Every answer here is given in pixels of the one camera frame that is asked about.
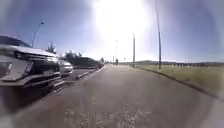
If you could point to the tree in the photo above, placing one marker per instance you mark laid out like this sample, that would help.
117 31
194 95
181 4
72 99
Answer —
51 48

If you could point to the curved street lamp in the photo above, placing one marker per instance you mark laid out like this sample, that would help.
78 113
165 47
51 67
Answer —
35 33

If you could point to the kerb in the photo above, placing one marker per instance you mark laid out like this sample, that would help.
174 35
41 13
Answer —
87 73

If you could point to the grass strip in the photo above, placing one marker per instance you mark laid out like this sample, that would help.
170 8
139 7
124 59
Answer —
196 75

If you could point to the silver car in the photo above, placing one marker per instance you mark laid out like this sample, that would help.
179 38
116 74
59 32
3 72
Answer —
65 67

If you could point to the grey asphalt path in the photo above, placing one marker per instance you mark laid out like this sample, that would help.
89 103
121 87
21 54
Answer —
120 96

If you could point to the person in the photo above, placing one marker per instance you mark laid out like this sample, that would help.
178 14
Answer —
117 61

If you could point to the tall pole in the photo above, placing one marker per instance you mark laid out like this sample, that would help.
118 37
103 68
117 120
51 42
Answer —
159 40

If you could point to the short pole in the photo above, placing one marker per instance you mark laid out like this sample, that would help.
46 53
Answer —
134 50

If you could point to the dark hedge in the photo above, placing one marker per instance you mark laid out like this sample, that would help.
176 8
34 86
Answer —
83 62

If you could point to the white car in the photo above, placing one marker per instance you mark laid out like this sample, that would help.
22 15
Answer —
23 68

